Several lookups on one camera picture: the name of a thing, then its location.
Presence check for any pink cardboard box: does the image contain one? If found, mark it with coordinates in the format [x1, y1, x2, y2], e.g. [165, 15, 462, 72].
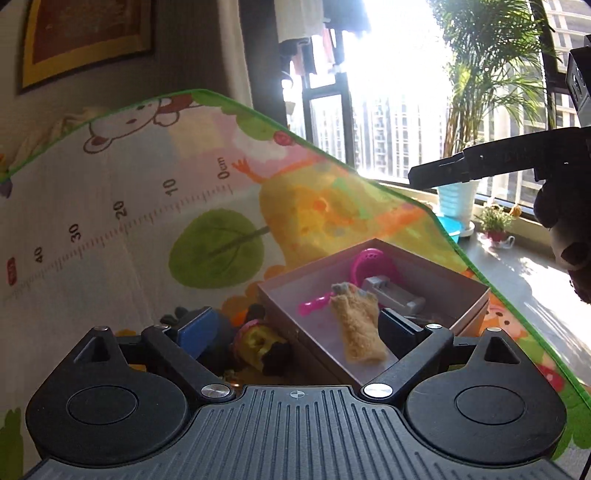
[259, 239, 490, 388]

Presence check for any colourful children's play mat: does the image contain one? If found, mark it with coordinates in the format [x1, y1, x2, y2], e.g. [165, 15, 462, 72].
[1, 90, 590, 479]

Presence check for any hanging white shirt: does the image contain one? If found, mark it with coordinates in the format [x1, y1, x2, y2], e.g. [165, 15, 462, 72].
[273, 0, 325, 43]

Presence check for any framed wall picture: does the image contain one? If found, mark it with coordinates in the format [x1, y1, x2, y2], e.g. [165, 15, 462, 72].
[18, 0, 154, 91]

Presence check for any small flower pot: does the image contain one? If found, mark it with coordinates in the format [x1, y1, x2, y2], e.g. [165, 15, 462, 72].
[477, 203, 522, 249]

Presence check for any pink plastic basket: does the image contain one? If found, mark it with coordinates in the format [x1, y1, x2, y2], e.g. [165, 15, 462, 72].
[349, 248, 403, 287]

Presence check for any operator right hand in glove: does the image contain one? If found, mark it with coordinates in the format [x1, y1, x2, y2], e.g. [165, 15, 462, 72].
[534, 179, 590, 304]

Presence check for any yellow red plush doll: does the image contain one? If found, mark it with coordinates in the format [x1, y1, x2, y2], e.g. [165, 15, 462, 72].
[232, 303, 294, 376]

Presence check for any tan plush paw glove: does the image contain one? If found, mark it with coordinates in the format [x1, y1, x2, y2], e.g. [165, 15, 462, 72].
[329, 282, 388, 363]

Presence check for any potted palm plant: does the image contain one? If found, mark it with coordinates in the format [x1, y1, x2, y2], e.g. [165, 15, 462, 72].
[428, 0, 562, 239]

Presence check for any white grey rectangular toy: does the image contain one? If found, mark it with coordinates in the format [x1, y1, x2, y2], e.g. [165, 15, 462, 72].
[362, 276, 426, 316]

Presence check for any black plush cat toy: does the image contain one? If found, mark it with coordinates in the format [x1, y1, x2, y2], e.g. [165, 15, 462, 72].
[159, 306, 238, 360]

